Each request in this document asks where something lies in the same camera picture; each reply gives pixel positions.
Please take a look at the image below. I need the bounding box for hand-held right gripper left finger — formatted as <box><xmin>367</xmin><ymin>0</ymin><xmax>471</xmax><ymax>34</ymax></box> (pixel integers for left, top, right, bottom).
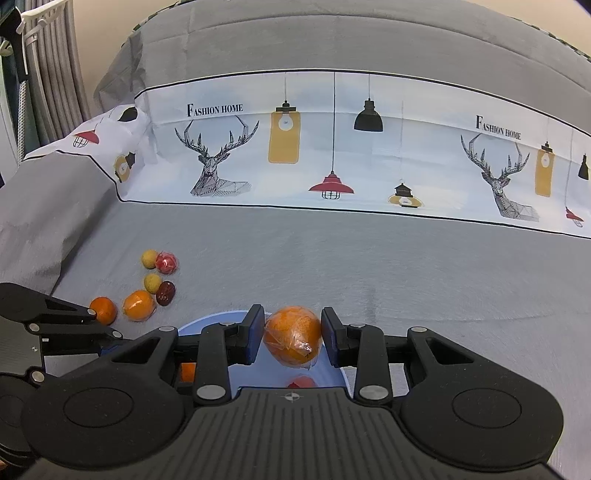
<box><xmin>110</xmin><ymin>304</ymin><xmax>267</xmax><ymax>408</ymax></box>

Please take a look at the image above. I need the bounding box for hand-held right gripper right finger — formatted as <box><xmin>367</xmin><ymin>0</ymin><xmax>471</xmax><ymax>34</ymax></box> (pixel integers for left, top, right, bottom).
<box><xmin>320</xmin><ymin>306</ymin><xmax>477</xmax><ymax>408</ymax></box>

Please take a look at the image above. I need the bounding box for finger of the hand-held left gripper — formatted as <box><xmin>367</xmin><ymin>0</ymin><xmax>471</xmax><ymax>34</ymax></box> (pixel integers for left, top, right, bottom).
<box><xmin>0</xmin><ymin>282</ymin><xmax>124</xmax><ymax>359</ymax></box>

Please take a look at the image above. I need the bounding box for large plastic-wrapped orange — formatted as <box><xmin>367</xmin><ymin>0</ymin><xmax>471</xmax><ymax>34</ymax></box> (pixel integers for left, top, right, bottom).
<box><xmin>263</xmin><ymin>305</ymin><xmax>323</xmax><ymax>371</ymax></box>

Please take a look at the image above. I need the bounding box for light blue plate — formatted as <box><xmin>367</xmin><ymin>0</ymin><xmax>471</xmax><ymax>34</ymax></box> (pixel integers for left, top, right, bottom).
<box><xmin>177</xmin><ymin>311</ymin><xmax>350</xmax><ymax>398</ymax></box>

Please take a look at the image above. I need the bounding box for dark hanging garment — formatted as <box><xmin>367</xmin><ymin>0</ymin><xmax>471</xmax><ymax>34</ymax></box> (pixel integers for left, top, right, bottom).
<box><xmin>0</xmin><ymin>0</ymin><xmax>34</xmax><ymax>186</ymax></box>

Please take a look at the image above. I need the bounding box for grey curtain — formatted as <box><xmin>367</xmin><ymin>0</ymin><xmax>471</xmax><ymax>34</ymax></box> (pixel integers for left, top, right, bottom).
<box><xmin>21</xmin><ymin>0</ymin><xmax>92</xmax><ymax>145</ymax></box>

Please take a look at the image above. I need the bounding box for white plastic hanger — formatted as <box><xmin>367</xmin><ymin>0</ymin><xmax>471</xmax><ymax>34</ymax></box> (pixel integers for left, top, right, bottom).
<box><xmin>0</xmin><ymin>6</ymin><xmax>52</xmax><ymax>57</ymax></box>

